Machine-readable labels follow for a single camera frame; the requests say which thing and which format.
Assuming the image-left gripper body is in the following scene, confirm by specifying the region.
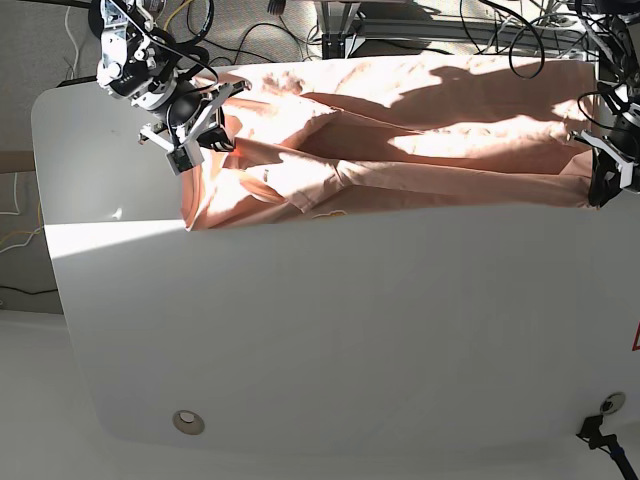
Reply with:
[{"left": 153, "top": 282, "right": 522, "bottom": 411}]
[{"left": 138, "top": 79, "right": 251, "bottom": 150}]

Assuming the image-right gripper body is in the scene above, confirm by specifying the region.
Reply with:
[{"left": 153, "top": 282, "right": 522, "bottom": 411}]
[{"left": 569, "top": 112, "right": 639, "bottom": 173}]

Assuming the salmon pink T-shirt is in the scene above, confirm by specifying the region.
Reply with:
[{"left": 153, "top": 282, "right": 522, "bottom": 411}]
[{"left": 180, "top": 55, "right": 595, "bottom": 230}]

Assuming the red warning sticker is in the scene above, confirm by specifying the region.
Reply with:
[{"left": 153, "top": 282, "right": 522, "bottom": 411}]
[{"left": 632, "top": 323, "right": 640, "bottom": 351}]

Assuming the right round table grommet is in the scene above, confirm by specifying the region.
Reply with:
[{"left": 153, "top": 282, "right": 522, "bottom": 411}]
[{"left": 600, "top": 392, "right": 626, "bottom": 415}]

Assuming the round metal table grommet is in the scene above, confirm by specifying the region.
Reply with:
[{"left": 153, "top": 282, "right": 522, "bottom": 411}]
[{"left": 172, "top": 410, "right": 205, "bottom": 436}]

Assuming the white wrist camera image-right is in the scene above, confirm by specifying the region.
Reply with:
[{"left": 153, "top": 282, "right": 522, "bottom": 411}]
[{"left": 619, "top": 163, "right": 640, "bottom": 194}]

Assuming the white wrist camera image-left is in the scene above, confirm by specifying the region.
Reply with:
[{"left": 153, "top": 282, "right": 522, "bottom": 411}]
[{"left": 166, "top": 143, "right": 204, "bottom": 176}]

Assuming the white floor cable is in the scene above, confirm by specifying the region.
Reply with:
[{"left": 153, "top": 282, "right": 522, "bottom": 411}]
[{"left": 63, "top": 4, "right": 81, "bottom": 80}]

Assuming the aluminium frame post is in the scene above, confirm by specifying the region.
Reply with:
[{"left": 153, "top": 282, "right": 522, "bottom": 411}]
[{"left": 315, "top": 1, "right": 359, "bottom": 60}]

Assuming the black clamp with cable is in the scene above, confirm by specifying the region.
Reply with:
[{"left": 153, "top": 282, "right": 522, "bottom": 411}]
[{"left": 576, "top": 415, "right": 639, "bottom": 480}]

